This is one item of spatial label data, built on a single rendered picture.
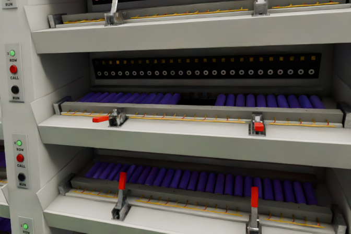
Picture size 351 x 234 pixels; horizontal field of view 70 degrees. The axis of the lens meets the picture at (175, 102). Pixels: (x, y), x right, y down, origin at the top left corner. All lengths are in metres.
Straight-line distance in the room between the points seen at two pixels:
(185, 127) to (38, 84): 0.33
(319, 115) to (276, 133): 0.08
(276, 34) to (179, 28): 0.16
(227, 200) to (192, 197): 0.07
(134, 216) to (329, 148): 0.39
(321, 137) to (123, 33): 0.38
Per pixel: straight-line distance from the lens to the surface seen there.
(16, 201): 0.71
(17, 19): 0.63
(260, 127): 0.38
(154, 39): 0.46
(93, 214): 0.61
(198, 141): 0.45
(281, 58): 0.59
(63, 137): 0.58
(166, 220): 0.56
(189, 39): 0.45
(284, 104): 0.52
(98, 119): 0.45
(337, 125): 0.50
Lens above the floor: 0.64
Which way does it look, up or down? 6 degrees down
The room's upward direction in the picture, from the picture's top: straight up
